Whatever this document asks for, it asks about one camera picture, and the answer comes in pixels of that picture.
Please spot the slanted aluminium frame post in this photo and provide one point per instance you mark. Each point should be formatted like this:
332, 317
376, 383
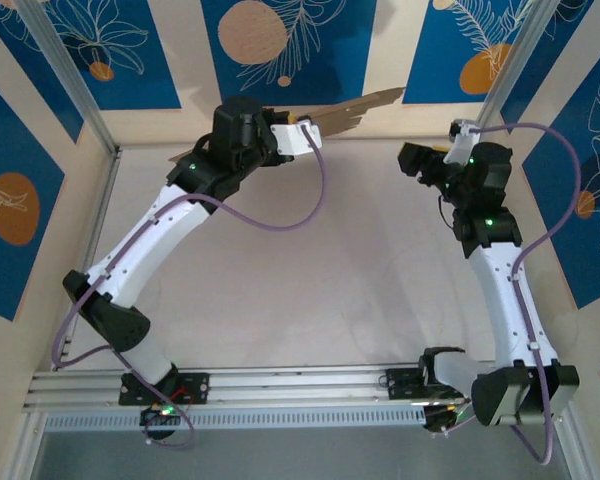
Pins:
73, 75
523, 65

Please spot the brown cardboard paper box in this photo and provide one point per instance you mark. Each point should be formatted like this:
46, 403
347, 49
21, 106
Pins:
360, 112

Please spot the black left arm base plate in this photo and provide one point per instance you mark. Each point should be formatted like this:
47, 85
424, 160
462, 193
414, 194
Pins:
197, 387

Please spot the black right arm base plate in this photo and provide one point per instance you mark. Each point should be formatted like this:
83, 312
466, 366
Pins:
400, 385

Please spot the aluminium frame leg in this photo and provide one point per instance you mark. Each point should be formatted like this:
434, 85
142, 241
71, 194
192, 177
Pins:
27, 450
570, 455

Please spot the aluminium table side rail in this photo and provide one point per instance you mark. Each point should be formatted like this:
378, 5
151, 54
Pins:
96, 225

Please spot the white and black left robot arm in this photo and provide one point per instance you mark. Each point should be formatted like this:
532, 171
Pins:
145, 240

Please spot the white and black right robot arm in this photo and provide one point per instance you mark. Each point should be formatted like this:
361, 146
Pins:
505, 300

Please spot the horizontal aluminium mounting rail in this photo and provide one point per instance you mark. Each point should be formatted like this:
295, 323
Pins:
300, 385

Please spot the black controller board with LED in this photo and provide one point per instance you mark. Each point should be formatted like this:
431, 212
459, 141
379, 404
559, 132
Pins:
440, 420
160, 417

